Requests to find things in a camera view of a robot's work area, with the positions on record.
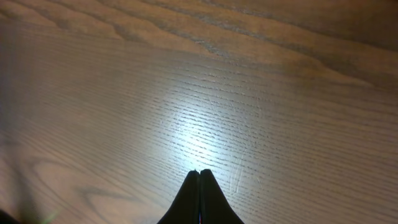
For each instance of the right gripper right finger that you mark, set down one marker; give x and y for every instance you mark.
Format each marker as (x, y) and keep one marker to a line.
(214, 207)

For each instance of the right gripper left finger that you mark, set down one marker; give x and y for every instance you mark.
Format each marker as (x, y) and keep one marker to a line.
(185, 208)

